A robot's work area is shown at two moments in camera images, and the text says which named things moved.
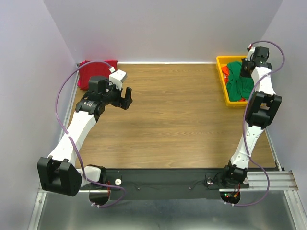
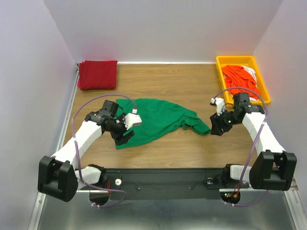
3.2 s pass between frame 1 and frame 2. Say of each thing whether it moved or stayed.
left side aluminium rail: stayed
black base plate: stayed
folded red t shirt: stayed
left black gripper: moved
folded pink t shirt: stayed
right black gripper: moved
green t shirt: moved
